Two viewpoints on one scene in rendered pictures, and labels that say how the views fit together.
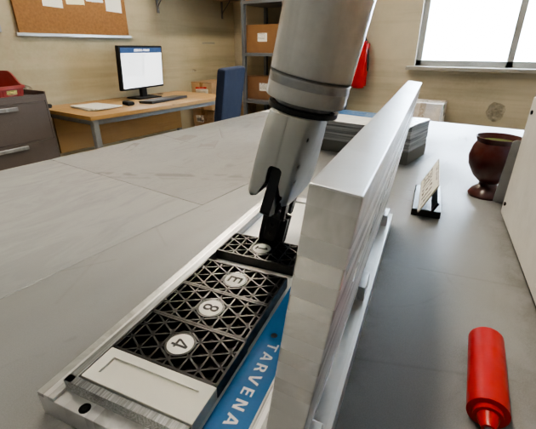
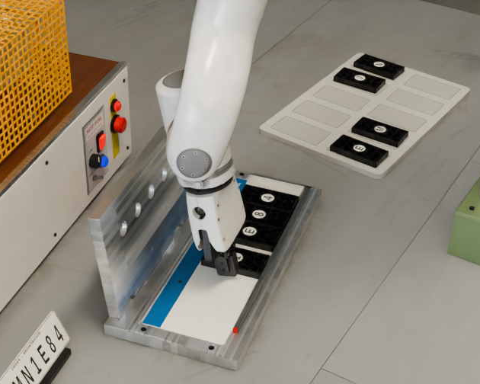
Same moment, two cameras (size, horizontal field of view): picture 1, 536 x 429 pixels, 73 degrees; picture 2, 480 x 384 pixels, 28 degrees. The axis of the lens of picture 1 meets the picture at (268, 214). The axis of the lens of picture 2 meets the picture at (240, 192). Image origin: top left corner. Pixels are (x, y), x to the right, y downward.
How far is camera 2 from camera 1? 1.71 m
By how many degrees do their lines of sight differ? 119
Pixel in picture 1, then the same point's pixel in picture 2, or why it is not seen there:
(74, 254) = (396, 285)
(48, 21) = not seen: outside the picture
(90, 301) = (346, 246)
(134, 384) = (280, 185)
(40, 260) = (417, 278)
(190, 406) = (254, 178)
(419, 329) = not seen: hidden behind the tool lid
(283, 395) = not seen: hidden behind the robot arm
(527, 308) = (59, 248)
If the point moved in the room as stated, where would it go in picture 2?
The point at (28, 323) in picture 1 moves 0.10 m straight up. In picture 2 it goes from (370, 232) to (376, 184)
